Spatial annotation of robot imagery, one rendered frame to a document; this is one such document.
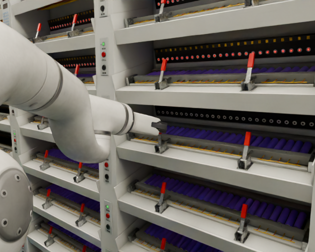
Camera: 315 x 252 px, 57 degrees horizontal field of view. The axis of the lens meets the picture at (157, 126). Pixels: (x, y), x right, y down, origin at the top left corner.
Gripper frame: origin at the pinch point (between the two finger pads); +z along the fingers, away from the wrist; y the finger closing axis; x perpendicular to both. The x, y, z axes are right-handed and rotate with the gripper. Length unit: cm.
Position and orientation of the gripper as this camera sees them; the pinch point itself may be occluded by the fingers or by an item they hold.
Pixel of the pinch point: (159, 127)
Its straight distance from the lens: 87.5
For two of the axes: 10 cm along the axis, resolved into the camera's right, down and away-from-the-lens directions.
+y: 7.7, 0.9, -6.3
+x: 1.5, -9.9, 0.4
